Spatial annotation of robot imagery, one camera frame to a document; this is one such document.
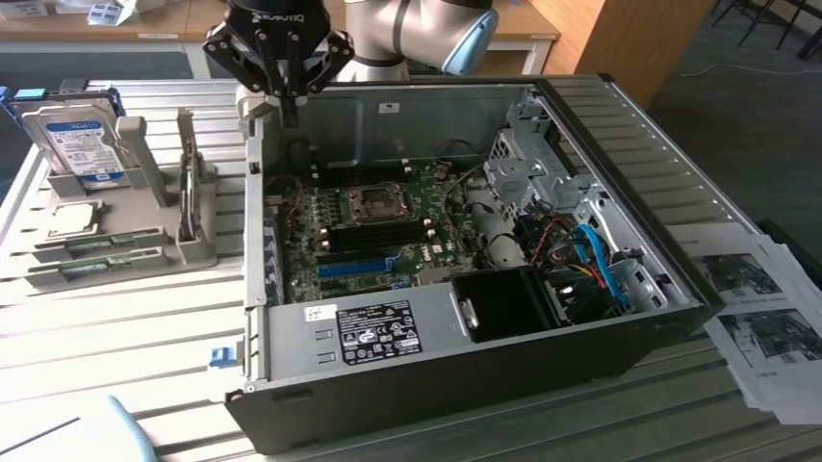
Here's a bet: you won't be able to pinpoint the black open PC case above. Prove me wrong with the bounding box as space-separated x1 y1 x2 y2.
223 71 729 456

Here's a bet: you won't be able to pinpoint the wooden desk with white frame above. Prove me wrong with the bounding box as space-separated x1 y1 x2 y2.
0 0 562 81

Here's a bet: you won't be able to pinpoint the hard disk with blue frame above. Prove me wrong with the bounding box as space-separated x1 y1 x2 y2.
0 85 127 160

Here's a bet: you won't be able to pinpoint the red yellow power wire bundle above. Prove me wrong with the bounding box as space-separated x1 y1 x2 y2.
532 216 613 291

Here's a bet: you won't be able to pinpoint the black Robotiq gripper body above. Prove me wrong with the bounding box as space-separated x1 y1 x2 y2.
223 0 334 50

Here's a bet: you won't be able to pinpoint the green RAM stick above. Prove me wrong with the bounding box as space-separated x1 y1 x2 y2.
62 230 166 252
58 252 166 274

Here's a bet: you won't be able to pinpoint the green motherboard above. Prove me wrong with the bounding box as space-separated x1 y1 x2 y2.
265 162 510 305

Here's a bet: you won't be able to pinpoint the red and black thin wire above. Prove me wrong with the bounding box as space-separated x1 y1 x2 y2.
266 174 305 233

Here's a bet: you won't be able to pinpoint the blue data wire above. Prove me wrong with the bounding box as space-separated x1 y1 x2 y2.
576 222 633 305

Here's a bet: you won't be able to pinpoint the black RAM slot bank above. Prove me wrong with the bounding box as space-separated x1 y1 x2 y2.
320 217 440 255
310 158 414 183

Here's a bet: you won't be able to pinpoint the grey parts rack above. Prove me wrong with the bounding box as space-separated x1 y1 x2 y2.
25 107 222 293

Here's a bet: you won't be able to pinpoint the silver metal disk bay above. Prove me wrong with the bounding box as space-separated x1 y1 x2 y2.
482 85 677 310

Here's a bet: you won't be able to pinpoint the light blue rounded object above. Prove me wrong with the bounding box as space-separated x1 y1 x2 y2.
0 394 157 462

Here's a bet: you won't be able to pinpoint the white floor cable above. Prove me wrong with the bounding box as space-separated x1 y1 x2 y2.
678 61 822 79

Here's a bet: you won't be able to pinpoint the CPU socket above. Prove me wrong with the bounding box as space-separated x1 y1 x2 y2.
340 184 414 226

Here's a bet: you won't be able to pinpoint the black fan shroud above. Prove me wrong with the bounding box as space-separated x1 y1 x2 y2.
452 268 562 344

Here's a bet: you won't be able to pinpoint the blue expansion slot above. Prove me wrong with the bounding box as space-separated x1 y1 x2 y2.
317 258 394 279

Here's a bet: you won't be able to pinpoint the printed paper sheets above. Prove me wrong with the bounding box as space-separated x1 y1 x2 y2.
670 219 822 425

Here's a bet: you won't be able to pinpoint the black chair legs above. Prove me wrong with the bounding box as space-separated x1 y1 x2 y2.
711 0 822 62

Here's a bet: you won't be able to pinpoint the small printed box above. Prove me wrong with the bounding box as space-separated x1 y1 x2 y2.
86 0 131 26

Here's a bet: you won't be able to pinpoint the grey power supply unit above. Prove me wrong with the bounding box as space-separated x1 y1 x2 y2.
265 282 478 382

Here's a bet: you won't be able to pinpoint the wooden cabinet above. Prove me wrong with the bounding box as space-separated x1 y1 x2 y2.
532 0 716 111

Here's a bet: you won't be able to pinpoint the hard disk with blue label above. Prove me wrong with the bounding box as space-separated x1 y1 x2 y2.
39 106 129 183

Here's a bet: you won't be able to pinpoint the silver CPU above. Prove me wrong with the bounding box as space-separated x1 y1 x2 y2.
50 200 110 238

